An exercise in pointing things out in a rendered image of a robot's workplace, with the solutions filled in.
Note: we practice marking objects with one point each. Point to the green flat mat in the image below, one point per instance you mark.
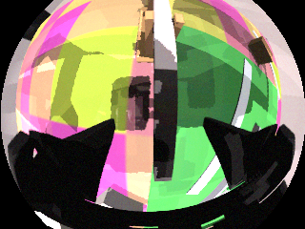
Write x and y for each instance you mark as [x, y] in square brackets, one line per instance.
[209, 81]

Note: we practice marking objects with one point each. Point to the orange block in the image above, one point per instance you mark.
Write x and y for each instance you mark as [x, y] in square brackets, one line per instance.
[261, 51]

